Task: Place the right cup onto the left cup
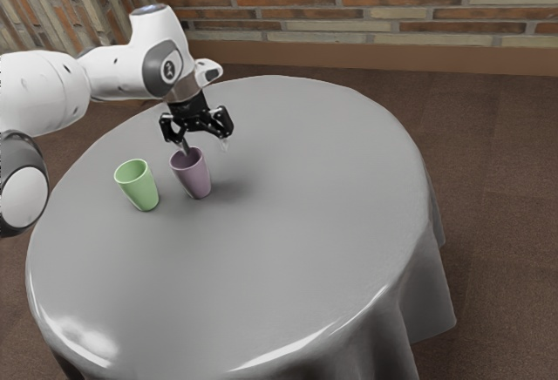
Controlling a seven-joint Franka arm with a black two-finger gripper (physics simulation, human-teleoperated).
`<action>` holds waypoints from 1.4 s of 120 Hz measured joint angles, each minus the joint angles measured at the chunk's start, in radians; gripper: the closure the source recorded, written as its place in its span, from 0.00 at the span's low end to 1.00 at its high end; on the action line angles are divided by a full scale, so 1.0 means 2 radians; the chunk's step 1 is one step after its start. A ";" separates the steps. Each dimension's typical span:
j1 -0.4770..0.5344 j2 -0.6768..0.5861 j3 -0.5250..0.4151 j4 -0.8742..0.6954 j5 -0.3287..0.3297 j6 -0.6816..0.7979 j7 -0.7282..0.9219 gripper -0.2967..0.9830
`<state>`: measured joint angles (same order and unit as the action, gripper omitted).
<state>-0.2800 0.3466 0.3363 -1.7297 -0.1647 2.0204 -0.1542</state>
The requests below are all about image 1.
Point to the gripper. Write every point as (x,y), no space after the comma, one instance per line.
(188,108)

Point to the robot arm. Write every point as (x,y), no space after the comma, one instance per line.
(117,72)

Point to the purple cup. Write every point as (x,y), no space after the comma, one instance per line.
(194,175)

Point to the green cup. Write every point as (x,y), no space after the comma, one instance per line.
(138,186)

